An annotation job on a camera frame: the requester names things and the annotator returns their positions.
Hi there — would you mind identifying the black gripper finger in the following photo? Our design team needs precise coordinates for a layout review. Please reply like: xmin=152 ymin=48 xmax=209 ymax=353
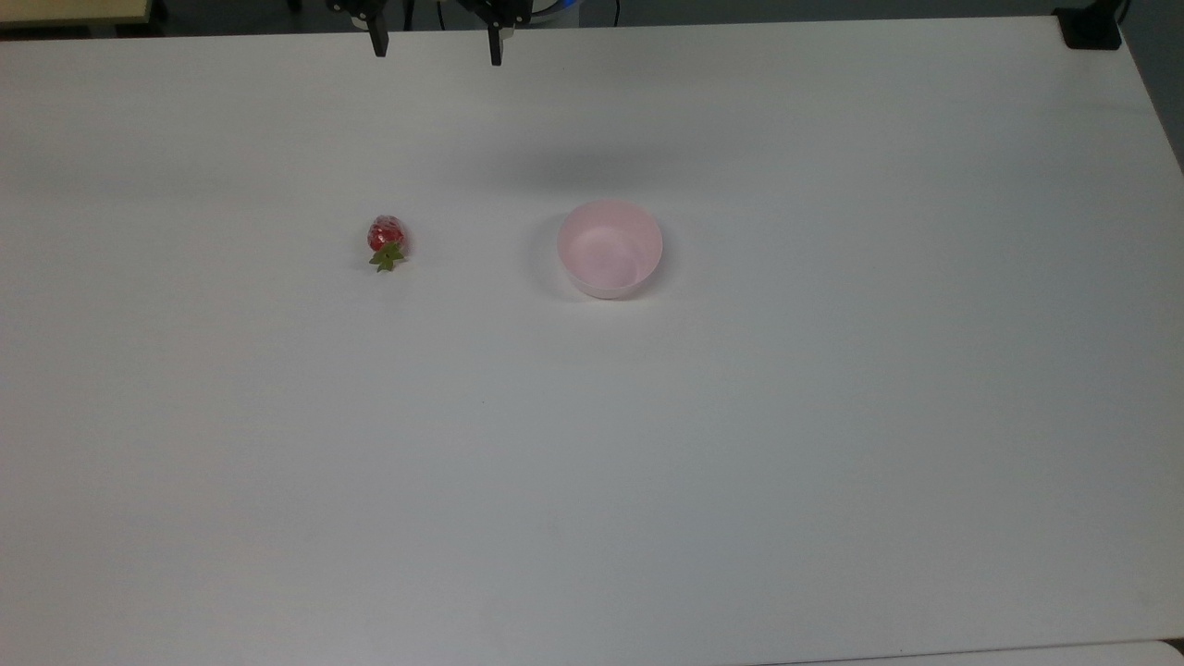
xmin=327 ymin=0 xmax=390 ymax=58
xmin=465 ymin=0 xmax=534 ymax=68

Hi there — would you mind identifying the red strawberry with green leaves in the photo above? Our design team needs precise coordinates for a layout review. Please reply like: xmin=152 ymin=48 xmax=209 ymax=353
xmin=366 ymin=215 xmax=409 ymax=274

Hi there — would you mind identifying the pink plastic bowl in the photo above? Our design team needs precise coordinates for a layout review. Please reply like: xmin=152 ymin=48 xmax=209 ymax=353
xmin=556 ymin=199 xmax=665 ymax=301

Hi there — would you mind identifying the beige wooden table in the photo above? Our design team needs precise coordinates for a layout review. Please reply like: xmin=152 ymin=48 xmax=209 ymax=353
xmin=0 ymin=0 xmax=154 ymax=28

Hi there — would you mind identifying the black table clamp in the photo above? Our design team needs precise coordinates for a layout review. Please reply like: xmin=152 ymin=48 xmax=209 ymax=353
xmin=1054 ymin=0 xmax=1131 ymax=51

